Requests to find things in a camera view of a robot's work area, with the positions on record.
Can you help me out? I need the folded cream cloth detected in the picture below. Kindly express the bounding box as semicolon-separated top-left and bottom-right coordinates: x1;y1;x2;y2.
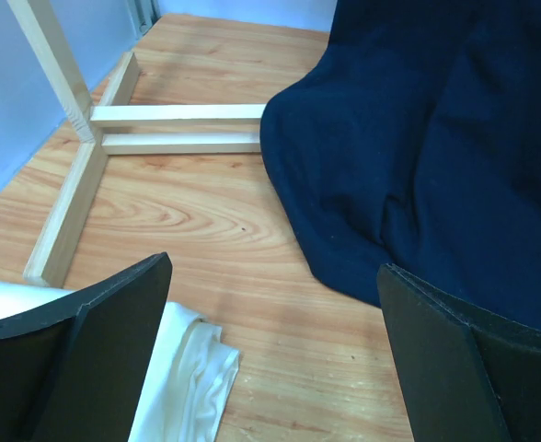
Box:
0;277;242;442

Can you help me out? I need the navy blue t shirt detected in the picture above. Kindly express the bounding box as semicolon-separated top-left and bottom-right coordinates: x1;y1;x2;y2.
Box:
260;1;541;331

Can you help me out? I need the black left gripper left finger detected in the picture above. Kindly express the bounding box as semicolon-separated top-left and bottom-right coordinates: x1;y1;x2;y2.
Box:
0;252;173;441

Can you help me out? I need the wooden clothes rack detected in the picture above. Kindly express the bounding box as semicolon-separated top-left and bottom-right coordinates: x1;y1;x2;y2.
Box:
9;1;265;288

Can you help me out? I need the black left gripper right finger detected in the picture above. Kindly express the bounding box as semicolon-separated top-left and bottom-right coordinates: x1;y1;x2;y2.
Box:
377;264;541;441

